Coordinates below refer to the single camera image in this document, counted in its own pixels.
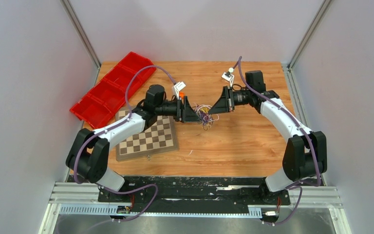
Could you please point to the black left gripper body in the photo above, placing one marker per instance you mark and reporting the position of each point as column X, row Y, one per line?
column 181, row 114

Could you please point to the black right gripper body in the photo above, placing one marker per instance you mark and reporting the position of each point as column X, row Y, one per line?
column 228, row 94

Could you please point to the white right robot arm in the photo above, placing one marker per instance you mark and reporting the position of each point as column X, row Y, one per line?
column 305, row 154

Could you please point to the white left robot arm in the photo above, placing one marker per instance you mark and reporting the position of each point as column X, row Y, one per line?
column 89, row 154

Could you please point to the wooden chessboard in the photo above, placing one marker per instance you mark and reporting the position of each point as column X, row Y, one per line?
column 160, row 138

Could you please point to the red plastic bin tray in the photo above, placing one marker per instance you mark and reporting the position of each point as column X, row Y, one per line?
column 103, row 101

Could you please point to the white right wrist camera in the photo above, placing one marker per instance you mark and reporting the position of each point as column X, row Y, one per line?
column 228, row 76

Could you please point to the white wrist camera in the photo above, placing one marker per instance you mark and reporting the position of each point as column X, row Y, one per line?
column 228, row 76
column 177, row 88

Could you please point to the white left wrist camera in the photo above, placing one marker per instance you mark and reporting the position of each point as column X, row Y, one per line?
column 177, row 88

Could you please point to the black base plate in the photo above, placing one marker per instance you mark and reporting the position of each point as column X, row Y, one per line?
column 207, row 195

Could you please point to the aluminium frame rail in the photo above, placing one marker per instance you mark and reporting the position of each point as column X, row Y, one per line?
column 90, row 199

